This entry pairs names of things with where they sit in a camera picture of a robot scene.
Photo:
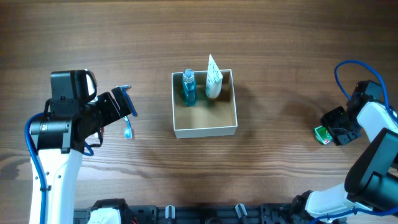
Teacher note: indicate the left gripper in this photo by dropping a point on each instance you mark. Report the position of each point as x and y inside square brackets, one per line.
[117, 101]

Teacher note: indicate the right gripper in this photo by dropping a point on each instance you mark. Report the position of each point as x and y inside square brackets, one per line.
[339, 131]

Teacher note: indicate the green soap box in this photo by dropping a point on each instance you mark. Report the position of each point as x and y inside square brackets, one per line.
[322, 135]

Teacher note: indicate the blue disposable razor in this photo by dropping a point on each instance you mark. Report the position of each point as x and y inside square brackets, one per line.
[124, 89]

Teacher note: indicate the blue white toothbrush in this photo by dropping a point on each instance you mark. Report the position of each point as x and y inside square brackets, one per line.
[128, 133]

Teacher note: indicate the blue mouthwash bottle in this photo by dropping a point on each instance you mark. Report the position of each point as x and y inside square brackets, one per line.
[189, 87]

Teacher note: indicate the white cream tube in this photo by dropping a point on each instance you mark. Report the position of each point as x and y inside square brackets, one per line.
[214, 79]

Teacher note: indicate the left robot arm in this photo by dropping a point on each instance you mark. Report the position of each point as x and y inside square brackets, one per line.
[70, 126]

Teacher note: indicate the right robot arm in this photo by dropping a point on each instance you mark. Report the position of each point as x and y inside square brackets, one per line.
[368, 188]

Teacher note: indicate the white open cardboard box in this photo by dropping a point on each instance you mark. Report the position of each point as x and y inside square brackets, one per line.
[207, 117]

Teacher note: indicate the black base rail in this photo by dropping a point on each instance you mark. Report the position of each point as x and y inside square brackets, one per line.
[264, 213]

